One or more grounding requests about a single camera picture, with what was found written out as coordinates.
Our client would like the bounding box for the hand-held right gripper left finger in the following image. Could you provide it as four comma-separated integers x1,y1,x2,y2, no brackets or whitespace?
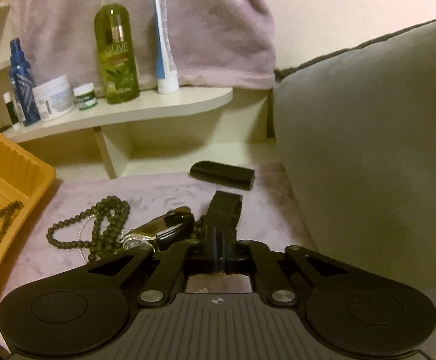
85,241,209,307

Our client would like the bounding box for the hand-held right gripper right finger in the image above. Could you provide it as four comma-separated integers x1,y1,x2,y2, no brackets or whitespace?
225,239,348,307

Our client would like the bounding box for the black wristwatch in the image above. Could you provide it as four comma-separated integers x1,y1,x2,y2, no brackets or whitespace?
122,210,195,253

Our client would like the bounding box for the black strap mount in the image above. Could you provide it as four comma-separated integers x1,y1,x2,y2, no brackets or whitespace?
199,190,245,274

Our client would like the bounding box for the black case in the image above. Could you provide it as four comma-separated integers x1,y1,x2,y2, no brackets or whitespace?
190,160,256,191

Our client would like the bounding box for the white pearl necklace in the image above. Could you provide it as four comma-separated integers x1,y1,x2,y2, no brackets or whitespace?
77,221,95,265

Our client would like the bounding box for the brown bead necklace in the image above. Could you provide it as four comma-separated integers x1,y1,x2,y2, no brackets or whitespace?
0,200,24,287

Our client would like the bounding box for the orange plastic basket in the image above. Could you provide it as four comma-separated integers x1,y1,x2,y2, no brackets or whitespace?
0,116,56,310

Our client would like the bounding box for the pink fleece blanket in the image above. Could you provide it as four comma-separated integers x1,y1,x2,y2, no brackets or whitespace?
0,161,318,346

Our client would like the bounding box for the cream wooden shelf unit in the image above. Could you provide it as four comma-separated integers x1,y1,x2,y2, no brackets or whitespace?
0,2,234,180

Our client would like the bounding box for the grey cushion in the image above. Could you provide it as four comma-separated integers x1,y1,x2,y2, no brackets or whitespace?
272,13,436,308

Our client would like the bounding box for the small green white jar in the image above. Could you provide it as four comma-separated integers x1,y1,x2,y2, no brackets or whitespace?
73,82,98,111

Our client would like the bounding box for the white cream jar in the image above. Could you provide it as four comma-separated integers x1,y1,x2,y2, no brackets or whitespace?
33,74,76,122

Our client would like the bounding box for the green spray bottle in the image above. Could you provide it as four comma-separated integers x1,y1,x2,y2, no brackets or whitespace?
93,0,140,105

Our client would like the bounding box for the blue white tube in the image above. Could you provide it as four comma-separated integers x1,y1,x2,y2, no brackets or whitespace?
152,0,180,95

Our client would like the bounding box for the blue spray bottle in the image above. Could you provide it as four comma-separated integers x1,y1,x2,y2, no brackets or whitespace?
8,37,41,127

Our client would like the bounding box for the pink towel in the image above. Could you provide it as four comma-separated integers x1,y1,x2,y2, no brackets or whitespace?
8,0,276,91

